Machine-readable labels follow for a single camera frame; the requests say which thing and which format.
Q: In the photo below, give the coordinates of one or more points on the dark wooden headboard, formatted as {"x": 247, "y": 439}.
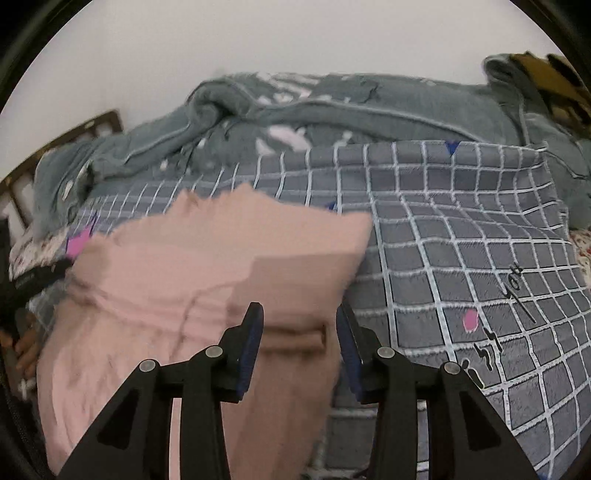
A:
{"x": 99, "y": 122}

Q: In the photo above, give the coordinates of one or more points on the floral bed sheet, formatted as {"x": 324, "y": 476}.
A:
{"x": 27, "y": 256}

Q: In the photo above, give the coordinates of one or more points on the khaki cap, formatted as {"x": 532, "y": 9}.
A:
{"x": 549, "y": 83}

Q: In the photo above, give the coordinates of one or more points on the grey-green fleece blanket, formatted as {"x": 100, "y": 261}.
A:
{"x": 369, "y": 110}

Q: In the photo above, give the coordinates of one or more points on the pink knitted garment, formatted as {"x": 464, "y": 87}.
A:
{"x": 184, "y": 267}

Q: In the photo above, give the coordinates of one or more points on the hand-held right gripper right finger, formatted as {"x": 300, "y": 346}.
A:
{"x": 345, "y": 344}

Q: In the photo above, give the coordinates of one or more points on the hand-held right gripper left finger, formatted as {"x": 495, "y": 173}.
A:
{"x": 251, "y": 344}

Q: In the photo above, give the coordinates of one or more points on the person's left hand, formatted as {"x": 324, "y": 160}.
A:
{"x": 27, "y": 355}

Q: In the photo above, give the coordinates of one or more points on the grey checked blanket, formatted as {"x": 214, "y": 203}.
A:
{"x": 461, "y": 258}

